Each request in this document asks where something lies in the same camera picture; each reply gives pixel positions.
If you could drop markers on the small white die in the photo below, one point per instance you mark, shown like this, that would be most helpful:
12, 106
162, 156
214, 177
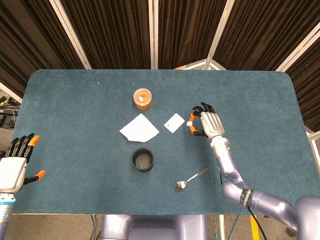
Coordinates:
189, 123

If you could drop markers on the white paper sheet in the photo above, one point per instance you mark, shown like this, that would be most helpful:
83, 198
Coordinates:
140, 128

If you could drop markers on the black mesh cup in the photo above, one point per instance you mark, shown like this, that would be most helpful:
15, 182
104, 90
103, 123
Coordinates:
133, 162

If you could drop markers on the black power strip with plugs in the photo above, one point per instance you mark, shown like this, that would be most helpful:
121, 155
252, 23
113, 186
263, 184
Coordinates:
5, 110

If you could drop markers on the dark curtain screen panel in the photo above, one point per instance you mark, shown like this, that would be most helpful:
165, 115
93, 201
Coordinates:
310, 95
185, 27
30, 37
260, 32
107, 30

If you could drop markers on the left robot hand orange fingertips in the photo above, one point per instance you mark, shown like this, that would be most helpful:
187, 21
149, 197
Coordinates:
11, 172

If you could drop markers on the metal spoon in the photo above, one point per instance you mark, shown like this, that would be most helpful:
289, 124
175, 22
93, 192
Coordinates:
179, 186

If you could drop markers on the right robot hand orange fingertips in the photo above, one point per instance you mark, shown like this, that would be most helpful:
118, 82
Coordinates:
212, 123

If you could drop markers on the white metal frame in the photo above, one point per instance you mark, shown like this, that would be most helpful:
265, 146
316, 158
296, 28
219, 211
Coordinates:
313, 150

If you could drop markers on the orange plastic jar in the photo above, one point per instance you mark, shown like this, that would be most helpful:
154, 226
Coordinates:
142, 98

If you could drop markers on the white table leg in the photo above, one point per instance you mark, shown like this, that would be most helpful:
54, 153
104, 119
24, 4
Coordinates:
222, 227

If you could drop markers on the hearts playing card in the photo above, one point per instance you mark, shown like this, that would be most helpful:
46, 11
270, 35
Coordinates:
174, 123

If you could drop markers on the blue table cloth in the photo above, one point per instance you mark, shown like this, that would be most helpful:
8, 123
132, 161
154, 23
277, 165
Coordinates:
75, 125

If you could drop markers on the lavender robot torso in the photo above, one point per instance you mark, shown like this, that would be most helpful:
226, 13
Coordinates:
150, 227

